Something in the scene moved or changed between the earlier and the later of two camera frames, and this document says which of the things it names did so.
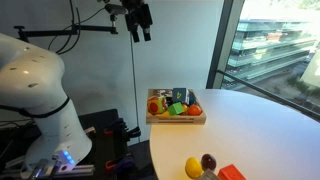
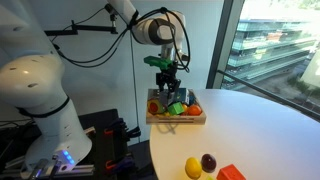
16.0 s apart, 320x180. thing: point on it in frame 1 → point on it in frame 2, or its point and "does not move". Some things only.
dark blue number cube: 180,95 does not move
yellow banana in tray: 165,114 does not move
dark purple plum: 208,162 does not move
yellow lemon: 193,168 does not move
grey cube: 209,174 → 166,98
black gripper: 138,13 → 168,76
